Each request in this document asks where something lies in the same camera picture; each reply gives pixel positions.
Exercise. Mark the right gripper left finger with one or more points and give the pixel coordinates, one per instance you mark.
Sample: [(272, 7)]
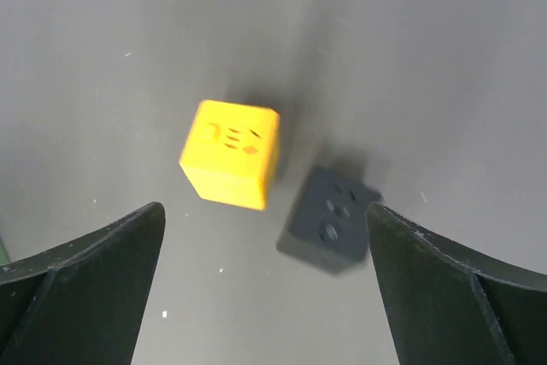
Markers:
[(82, 302)]

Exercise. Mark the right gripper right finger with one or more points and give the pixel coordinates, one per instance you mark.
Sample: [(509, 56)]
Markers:
[(448, 304)]

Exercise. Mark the black plug adapter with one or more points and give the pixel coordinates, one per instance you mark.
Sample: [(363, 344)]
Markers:
[(327, 226)]

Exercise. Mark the yellow plug adapter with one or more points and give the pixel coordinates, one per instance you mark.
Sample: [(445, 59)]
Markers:
[(231, 153)]

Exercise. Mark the green power strip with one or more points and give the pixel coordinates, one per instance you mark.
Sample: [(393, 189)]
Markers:
[(4, 258)]

